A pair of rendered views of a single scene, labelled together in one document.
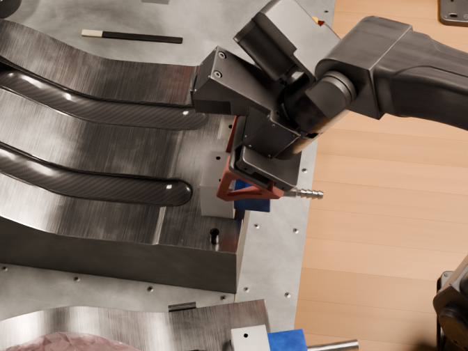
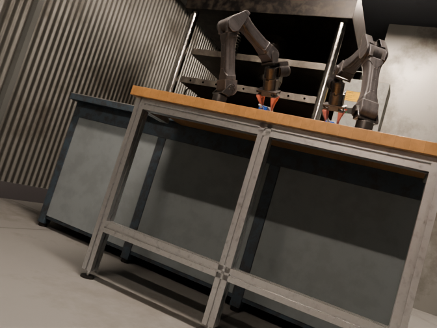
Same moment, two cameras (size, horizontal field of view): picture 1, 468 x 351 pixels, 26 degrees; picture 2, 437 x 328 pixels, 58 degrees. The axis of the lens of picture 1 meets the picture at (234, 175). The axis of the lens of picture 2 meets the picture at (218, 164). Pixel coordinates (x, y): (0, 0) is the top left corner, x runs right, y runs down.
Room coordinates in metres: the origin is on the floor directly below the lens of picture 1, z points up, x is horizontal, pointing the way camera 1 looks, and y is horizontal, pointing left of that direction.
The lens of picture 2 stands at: (1.07, -1.83, 0.46)
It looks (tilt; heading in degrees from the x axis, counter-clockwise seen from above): 5 degrees up; 108
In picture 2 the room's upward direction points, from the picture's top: 17 degrees clockwise
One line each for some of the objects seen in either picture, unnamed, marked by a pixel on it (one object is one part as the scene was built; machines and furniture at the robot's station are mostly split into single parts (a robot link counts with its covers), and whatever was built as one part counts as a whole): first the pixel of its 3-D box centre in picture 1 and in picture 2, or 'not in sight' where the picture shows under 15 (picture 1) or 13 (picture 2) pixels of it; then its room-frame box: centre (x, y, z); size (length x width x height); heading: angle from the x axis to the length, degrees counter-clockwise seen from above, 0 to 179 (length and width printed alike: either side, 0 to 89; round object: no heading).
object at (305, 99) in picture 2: not in sight; (259, 105); (0.27, 1.23, 1.27); 1.10 x 0.74 x 0.05; 172
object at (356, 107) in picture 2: not in sight; (365, 115); (1.07, -0.33, 0.90); 0.09 x 0.06 x 0.06; 24
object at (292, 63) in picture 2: not in sight; (268, 77); (0.28, 1.24, 1.52); 1.10 x 0.70 x 0.05; 172
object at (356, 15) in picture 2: not in sight; (274, 47); (0.27, 1.18, 1.75); 1.30 x 0.84 x 0.61; 172
